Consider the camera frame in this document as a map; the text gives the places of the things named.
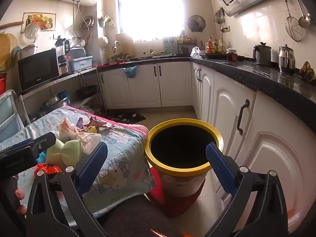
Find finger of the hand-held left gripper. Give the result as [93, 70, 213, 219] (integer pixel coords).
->
[0, 132, 57, 155]

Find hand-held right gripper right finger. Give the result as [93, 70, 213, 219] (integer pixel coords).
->
[205, 142, 289, 237]

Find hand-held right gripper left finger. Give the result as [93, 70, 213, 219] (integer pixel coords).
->
[26, 141, 109, 237]

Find pile of snack wrappers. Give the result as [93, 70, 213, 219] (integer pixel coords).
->
[58, 116, 109, 153]

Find crinkled red foil wrapper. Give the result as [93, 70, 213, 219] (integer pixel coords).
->
[34, 163, 62, 176]

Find yellow rimmed waste bin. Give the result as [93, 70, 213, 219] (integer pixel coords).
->
[144, 119, 224, 198]

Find person's left hand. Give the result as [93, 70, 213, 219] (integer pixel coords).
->
[5, 174, 27, 216]

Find cartoon printed blanket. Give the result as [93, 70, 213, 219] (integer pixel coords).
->
[0, 106, 156, 228]

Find steel pots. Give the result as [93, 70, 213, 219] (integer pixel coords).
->
[41, 90, 71, 112]

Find plastic drawer unit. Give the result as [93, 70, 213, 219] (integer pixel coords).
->
[0, 89, 25, 142]

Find pink fleece blanket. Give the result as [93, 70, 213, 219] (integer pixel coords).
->
[63, 106, 165, 204]

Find dark floor mat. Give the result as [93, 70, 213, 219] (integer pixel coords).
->
[106, 111, 147, 124]

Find black wok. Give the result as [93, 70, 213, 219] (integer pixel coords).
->
[76, 85, 98, 97]

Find red bucket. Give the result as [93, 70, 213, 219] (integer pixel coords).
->
[0, 77, 8, 96]

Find black microwave oven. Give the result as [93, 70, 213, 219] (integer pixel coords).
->
[18, 49, 61, 92]

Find steel shelf table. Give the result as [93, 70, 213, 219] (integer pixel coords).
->
[20, 67, 102, 119]

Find grey blue plastic basin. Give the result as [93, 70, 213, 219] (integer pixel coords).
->
[68, 55, 93, 72]

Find black blender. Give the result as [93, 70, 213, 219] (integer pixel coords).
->
[55, 39, 71, 76]

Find round bamboo tray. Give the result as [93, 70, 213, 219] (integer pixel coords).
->
[0, 33, 18, 71]

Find teal hanging cabinet bin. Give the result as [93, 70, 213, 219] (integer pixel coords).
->
[123, 65, 137, 79]

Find clear pot lid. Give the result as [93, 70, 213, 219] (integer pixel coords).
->
[24, 22, 41, 42]

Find glass jar dark contents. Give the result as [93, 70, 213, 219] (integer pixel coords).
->
[226, 47, 238, 62]

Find clear plastic bag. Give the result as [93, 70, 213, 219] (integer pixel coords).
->
[190, 46, 205, 59]

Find dark grey kettle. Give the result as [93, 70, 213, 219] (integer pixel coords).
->
[253, 42, 272, 66]

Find cluster of condiment bottles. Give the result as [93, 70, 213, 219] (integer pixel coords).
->
[206, 37, 224, 54]

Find pale cutting board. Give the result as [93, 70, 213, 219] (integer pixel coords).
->
[115, 33, 136, 57]

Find shiny steel kettle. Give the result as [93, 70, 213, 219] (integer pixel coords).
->
[278, 44, 296, 75]

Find ginger root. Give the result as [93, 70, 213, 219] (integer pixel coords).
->
[299, 61, 316, 84]

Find teal drawer organiser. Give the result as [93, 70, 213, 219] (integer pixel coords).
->
[163, 37, 178, 55]

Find hanging kitchen utensils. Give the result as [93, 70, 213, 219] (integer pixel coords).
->
[214, 7, 228, 30]

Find bright window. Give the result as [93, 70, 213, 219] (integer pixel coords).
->
[117, 0, 186, 42]

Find steel ladle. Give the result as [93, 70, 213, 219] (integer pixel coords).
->
[294, 0, 311, 29]

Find black cabinet door handle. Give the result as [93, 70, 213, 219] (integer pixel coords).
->
[236, 99, 250, 135]

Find fruit wall poster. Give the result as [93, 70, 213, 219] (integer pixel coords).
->
[21, 12, 56, 31]

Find round wall fan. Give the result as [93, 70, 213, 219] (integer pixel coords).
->
[187, 15, 206, 33]

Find wire mesh strainer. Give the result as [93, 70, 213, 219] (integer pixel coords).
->
[281, 0, 304, 42]

